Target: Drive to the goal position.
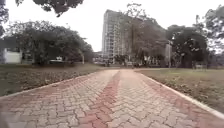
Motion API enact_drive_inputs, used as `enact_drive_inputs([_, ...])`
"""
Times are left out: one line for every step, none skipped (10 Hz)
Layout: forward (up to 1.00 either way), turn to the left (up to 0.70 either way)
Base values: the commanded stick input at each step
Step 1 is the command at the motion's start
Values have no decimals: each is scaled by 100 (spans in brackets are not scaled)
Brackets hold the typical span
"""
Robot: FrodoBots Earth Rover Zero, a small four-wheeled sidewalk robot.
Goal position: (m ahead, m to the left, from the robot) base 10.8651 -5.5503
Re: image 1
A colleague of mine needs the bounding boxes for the tree with overhanging branches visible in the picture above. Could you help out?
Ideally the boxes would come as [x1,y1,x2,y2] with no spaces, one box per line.
[0,0,85,38]

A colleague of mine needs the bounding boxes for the tall grey building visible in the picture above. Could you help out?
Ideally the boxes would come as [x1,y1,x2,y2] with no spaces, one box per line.
[100,8,173,67]

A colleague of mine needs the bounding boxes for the low white building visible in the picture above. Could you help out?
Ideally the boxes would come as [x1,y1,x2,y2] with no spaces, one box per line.
[0,48,24,65]

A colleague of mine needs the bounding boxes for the tall thin tree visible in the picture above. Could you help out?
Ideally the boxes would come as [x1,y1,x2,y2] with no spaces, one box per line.
[123,2,168,68]

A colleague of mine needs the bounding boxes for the grass field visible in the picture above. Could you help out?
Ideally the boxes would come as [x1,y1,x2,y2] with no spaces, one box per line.
[134,67,224,114]

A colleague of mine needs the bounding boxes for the red and grey brick path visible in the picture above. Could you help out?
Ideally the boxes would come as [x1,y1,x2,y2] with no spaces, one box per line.
[0,68,224,128]

